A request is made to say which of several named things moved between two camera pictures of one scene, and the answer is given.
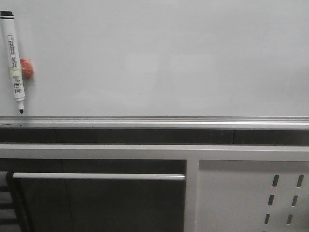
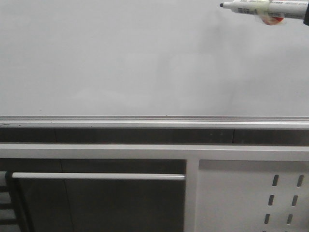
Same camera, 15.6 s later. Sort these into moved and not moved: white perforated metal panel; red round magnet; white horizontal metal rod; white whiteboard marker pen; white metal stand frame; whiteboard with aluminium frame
Moved: white whiteboard marker pen; red round magnet
Not moved: white metal stand frame; white horizontal metal rod; whiteboard with aluminium frame; white perforated metal panel
